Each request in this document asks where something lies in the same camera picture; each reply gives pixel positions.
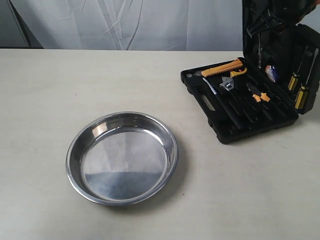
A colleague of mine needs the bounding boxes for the chrome black handled hammer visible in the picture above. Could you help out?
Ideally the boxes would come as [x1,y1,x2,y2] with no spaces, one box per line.
[201,76,245,130]

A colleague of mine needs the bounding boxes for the yellow black screwdriver large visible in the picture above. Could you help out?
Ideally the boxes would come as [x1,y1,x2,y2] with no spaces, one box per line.
[294,48,319,110]

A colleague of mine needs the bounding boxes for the silver adjustable wrench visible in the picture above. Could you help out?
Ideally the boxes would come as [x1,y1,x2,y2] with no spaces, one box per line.
[219,76,248,126]

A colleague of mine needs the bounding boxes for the yellow black screwdriver small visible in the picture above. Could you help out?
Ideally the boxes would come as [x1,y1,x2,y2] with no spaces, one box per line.
[288,45,309,91]

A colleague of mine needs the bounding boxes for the thin precision tester screwdriver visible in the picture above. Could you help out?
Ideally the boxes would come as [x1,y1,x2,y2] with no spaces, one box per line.
[257,33,262,69]

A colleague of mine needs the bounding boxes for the black plastic tool case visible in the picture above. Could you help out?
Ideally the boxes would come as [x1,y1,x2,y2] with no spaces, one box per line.
[180,24,320,144]

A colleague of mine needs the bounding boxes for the round stainless steel pan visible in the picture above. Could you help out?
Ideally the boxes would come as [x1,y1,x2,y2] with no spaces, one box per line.
[65,111,179,206]

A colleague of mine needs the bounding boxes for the yellow handled pliers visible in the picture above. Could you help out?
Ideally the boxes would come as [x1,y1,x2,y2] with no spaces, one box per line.
[246,82,272,118]

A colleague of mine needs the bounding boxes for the white backdrop cloth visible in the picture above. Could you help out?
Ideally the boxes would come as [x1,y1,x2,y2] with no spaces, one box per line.
[0,0,243,51]

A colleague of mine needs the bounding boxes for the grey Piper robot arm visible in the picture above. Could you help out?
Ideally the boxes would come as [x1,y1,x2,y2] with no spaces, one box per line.
[242,0,320,37]

